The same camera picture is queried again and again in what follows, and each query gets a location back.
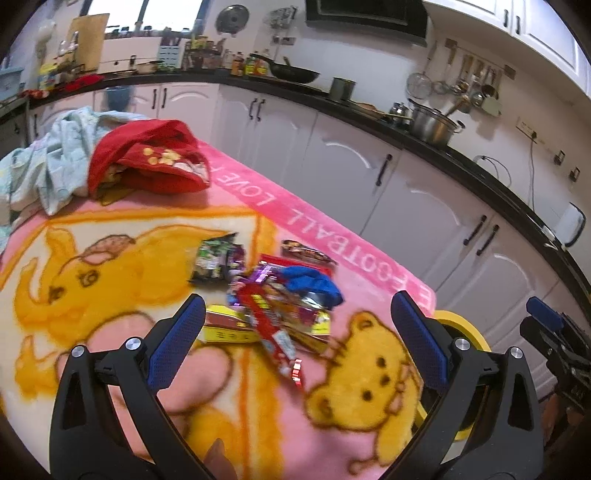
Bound purple candy wrapper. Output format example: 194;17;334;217
226;263;274;307

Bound grey metal canister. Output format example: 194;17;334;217
329;77;356;102

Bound yellow rimmed black trash bin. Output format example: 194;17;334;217
414;310;491;441

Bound red fabric bag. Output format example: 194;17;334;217
87;119;211;196

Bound round pot lid on wall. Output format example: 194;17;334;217
215;4;249;36

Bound black power cable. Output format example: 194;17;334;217
526;133;541;213

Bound black wok pan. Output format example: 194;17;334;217
250;53;320;84

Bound blue framed window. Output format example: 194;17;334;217
80;0;212;39

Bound light blue crumpled cloth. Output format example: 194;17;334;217
1;106;146;232

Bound white coiled cable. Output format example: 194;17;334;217
473;154;514;188

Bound white kitchen cabinets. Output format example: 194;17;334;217
27;81;591;398

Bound green snack packet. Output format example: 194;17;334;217
189;232;245;284

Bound black range hood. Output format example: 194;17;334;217
304;0;429;47

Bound white electric kettle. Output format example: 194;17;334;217
554;202;587;249

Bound blue glove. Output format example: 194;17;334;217
279;266;344;310

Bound hanging kitchen utensils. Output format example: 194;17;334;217
406;39;517;118

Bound right hand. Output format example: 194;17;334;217
542;391;590;455

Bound wooden cutting board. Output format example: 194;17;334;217
66;13;109;72

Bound steel stock pot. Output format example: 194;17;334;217
409;99;466;150

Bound pink cartoon bear blanket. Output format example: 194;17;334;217
0;138;438;480

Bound red long snack wrapper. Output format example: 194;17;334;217
236;283;304;390

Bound yellow snack box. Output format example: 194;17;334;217
197;305;259;344

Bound dark foil candy wrapper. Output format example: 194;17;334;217
280;239;337;266

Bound black kitchen countertop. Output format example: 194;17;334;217
1;70;590;319

